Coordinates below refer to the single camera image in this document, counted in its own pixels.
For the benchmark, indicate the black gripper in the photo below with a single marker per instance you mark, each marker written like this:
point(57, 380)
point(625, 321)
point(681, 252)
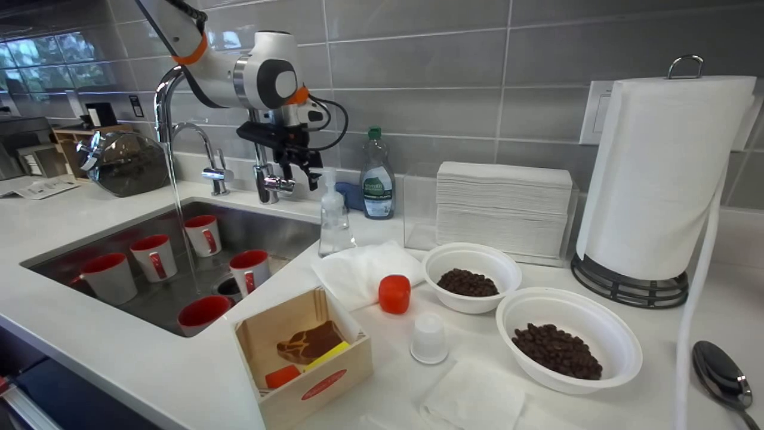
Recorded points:
point(286, 135)

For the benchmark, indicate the chrome tap handle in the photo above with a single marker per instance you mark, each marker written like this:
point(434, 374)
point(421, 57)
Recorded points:
point(273, 180)

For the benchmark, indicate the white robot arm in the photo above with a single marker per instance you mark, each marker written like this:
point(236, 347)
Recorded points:
point(265, 83)

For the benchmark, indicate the small chrome side faucet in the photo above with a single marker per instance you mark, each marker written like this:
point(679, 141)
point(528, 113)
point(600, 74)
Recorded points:
point(216, 170)

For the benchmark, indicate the blue sponge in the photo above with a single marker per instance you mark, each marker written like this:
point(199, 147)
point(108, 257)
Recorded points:
point(352, 195)

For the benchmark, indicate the green dish soap bottle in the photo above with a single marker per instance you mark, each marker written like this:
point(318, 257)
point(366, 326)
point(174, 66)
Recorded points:
point(374, 180)

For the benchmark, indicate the clear plastic bottle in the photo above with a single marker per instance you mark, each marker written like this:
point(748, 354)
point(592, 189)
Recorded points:
point(335, 233)

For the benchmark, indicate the red-lined cup lower right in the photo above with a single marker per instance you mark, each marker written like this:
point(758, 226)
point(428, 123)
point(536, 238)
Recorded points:
point(204, 235)

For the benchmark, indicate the red-lined cup near drain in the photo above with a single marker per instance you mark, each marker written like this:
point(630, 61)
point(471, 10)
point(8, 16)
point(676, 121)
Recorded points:
point(249, 269)

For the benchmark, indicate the tall chrome faucet spout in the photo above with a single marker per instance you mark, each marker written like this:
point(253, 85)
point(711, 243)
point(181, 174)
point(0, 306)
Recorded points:
point(162, 115)

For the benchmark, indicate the glass coffee pot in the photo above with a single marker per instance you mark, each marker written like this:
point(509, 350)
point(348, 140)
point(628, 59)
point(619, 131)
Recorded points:
point(123, 163)

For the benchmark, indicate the red-lined cup middle right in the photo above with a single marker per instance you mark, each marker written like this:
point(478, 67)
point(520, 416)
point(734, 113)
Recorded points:
point(154, 257)

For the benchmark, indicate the small red cup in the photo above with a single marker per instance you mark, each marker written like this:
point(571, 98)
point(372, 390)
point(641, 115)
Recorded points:
point(395, 294)

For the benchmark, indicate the stainless steel sink basin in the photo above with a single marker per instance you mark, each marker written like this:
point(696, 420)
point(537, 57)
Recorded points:
point(161, 301)

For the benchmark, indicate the red-lined cup top centre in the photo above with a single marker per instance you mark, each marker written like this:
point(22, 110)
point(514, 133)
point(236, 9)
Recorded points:
point(204, 311)

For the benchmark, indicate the wooden box with items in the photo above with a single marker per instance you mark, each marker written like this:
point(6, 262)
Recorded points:
point(300, 354)

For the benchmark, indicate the red-lined cup top right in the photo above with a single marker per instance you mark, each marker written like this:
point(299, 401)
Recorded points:
point(109, 278)

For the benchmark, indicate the white bowl of coffee beans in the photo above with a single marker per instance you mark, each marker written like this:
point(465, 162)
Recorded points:
point(471, 278)

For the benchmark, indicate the small white plastic cup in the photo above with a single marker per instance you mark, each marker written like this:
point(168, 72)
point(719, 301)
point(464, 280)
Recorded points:
point(428, 343)

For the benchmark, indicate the white napkin front counter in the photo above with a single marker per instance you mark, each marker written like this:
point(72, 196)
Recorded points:
point(472, 398)

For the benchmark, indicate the black paper towel holder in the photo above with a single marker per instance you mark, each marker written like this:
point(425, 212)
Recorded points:
point(628, 282)

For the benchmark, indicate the paper towel roll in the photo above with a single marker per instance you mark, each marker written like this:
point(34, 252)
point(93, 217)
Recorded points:
point(709, 133)

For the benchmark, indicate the black metal spoon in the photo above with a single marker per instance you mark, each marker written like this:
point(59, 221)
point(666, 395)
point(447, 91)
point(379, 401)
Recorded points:
point(723, 380)

